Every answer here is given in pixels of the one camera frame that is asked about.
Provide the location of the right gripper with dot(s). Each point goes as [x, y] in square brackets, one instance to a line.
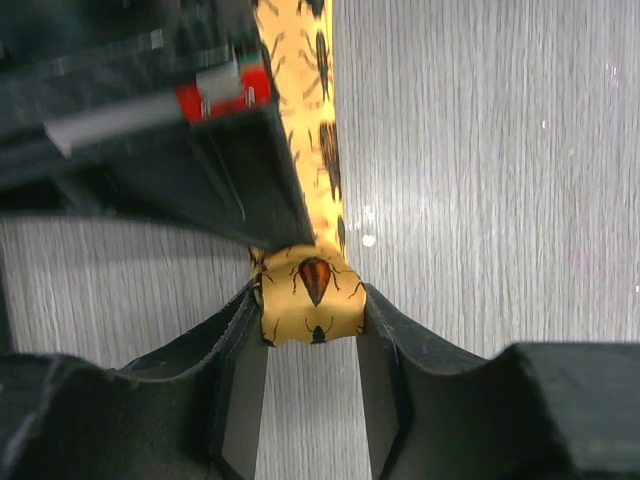
[92, 71]

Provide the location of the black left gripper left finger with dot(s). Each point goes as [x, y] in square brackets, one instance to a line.
[188, 410]

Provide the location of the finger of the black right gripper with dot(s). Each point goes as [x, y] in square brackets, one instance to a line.
[232, 177]

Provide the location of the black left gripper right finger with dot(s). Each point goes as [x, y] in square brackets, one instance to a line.
[566, 410]

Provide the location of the yellow beetle print tie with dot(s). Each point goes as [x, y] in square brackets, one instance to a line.
[308, 293]

